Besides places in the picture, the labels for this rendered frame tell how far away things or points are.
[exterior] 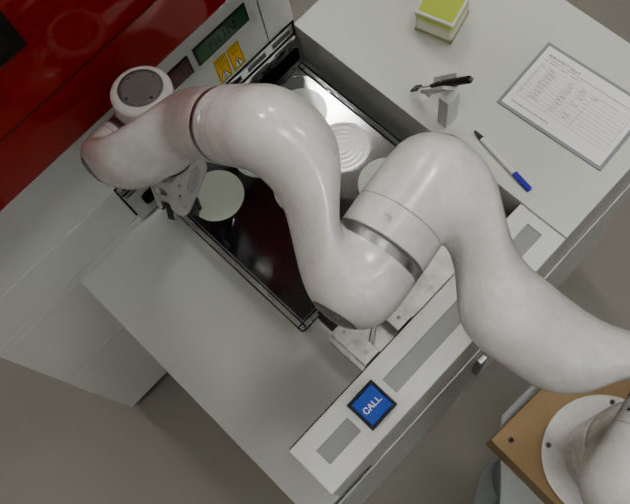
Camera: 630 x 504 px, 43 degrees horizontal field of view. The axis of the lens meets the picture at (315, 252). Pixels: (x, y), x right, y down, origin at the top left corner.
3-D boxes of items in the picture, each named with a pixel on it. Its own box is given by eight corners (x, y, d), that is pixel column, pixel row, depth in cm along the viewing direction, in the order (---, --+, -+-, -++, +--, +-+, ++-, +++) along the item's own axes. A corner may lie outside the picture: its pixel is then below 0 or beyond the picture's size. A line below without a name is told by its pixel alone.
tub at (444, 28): (413, 33, 143) (413, 10, 136) (432, 0, 144) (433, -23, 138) (451, 48, 141) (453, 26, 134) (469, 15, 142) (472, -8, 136)
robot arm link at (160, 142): (178, 223, 87) (103, 194, 113) (281, 132, 91) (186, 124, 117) (126, 160, 83) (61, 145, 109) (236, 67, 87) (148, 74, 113)
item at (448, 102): (418, 111, 138) (419, 70, 125) (433, 96, 138) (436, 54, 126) (445, 132, 136) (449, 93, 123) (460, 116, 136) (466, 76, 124)
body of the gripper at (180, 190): (177, 185, 115) (193, 221, 125) (202, 129, 119) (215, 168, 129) (130, 174, 117) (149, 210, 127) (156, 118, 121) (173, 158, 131)
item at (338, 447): (299, 457, 136) (287, 451, 123) (510, 231, 144) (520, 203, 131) (338, 497, 133) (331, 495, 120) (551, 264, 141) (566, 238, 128)
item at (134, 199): (136, 214, 151) (119, 195, 142) (298, 59, 157) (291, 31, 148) (142, 219, 150) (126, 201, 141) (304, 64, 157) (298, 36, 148)
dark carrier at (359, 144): (170, 196, 146) (169, 195, 145) (300, 71, 151) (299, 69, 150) (302, 320, 136) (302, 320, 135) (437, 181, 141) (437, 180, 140)
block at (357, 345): (332, 336, 136) (330, 333, 133) (345, 322, 136) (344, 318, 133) (366, 368, 133) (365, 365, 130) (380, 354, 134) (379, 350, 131)
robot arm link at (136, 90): (156, 182, 113) (203, 141, 116) (130, 129, 101) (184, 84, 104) (118, 149, 116) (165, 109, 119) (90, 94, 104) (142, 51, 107)
